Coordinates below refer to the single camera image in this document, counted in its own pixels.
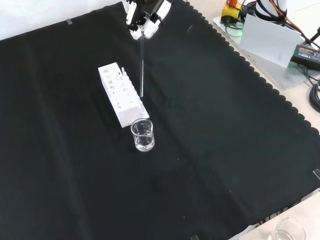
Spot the green cable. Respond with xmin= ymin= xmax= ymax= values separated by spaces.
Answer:
xmin=224 ymin=20 xmax=245 ymax=39

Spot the black cloth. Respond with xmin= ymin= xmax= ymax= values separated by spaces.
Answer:
xmin=0 ymin=0 xmax=320 ymax=240

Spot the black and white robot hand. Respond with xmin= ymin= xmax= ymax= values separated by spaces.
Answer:
xmin=122 ymin=0 xmax=174 ymax=41

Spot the black power adapter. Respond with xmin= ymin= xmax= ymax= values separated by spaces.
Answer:
xmin=289 ymin=43 xmax=320 ymax=67

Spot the black cable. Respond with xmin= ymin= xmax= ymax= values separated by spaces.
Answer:
xmin=309 ymin=81 xmax=320 ymax=113

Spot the orange cable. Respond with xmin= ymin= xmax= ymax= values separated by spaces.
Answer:
xmin=271 ymin=0 xmax=320 ymax=52

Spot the white test tube rack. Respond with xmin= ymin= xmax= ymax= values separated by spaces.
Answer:
xmin=97 ymin=62 xmax=151 ymax=129

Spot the clear glass beaker with water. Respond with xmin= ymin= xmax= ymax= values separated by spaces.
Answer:
xmin=130 ymin=118 xmax=156 ymax=153

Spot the yellow stop button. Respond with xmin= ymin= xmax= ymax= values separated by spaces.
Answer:
xmin=220 ymin=0 xmax=248 ymax=26

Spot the clear glass rod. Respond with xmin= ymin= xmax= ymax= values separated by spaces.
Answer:
xmin=140 ymin=29 xmax=145 ymax=98

